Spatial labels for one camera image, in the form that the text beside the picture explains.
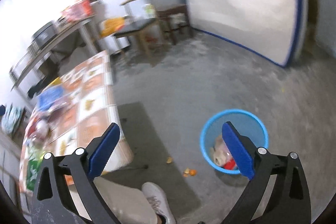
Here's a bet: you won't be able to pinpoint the green plastic bottle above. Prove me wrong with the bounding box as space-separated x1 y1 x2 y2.
25 145 46 192

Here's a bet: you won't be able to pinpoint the red snack bag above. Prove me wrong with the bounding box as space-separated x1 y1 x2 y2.
223 158 237 170

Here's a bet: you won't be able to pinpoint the tan paper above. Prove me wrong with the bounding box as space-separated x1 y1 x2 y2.
210 135 232 167

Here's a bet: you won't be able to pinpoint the blue plastic package bag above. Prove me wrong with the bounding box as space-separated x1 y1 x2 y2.
37 85 64 111

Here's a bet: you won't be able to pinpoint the red drink can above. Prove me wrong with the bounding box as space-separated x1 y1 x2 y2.
26 117 50 140

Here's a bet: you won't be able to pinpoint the blue mesh trash basket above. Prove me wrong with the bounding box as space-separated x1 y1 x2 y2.
199 109 269 178

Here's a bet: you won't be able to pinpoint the person's leg cream trousers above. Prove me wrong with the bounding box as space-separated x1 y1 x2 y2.
93 177 161 224

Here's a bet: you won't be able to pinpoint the patterned tablecloth dining table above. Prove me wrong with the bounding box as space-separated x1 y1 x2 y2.
19 51 121 194

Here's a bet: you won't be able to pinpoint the floral cushion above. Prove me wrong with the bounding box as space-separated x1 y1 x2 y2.
1 105 25 135

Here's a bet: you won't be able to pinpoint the orange peel on floor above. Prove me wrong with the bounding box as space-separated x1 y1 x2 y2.
183 168 198 177

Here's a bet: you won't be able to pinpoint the white sneaker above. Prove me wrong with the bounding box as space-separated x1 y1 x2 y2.
141 182 177 224

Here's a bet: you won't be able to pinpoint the black clothes on shelf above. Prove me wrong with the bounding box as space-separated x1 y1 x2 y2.
27 74 58 99

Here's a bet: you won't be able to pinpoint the black rice cooker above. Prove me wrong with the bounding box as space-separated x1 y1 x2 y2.
32 21 58 49

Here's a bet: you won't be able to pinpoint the long grey side table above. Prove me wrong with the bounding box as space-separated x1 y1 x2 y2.
11 14 100 90

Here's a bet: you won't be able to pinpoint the yellow plastic bag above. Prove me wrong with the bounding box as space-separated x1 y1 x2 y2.
99 17 125 38

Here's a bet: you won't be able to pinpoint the pink red bags pile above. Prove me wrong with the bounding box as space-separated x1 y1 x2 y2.
62 0 93 22

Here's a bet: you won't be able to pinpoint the wooden chair black seat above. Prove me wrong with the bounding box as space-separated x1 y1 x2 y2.
113 0 166 60

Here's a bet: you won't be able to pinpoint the dark wooden stool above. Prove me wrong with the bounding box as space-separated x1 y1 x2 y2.
156 4 193 45

